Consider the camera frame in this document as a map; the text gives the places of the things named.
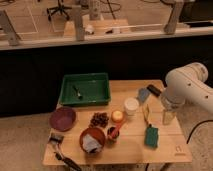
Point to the blue-grey cloth piece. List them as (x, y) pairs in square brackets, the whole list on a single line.
[(143, 94)]

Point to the green sponge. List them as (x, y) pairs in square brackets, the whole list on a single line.
[(151, 137)]

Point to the brown bowl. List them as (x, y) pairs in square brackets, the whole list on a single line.
[(96, 133)]

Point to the black-handled brush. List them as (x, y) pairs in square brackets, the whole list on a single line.
[(55, 140)]

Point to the bunch of dark grapes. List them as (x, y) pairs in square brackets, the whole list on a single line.
[(99, 119)]

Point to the white plastic cup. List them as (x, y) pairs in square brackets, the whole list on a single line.
[(130, 106)]

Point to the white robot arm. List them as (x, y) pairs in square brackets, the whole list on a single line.
[(186, 83)]

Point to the small dark cup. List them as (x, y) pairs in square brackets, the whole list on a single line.
[(108, 133)]

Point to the wooden rolling pin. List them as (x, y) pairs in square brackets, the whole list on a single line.
[(146, 113)]

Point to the green plastic tray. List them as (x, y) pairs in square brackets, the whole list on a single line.
[(94, 88)]

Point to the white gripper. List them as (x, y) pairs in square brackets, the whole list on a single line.
[(168, 115)]

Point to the office chair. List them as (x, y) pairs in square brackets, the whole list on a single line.
[(61, 8)]

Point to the wooden table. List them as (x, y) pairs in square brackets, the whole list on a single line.
[(129, 147)]

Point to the red spoon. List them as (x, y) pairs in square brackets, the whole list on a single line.
[(117, 129)]

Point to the small spoon in tray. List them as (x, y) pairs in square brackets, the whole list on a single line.
[(77, 92)]

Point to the yellow round toy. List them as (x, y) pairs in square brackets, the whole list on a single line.
[(117, 116)]

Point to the purple plate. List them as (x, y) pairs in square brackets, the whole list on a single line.
[(63, 119)]

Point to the grey cloth in bowl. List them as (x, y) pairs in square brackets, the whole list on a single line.
[(90, 144)]

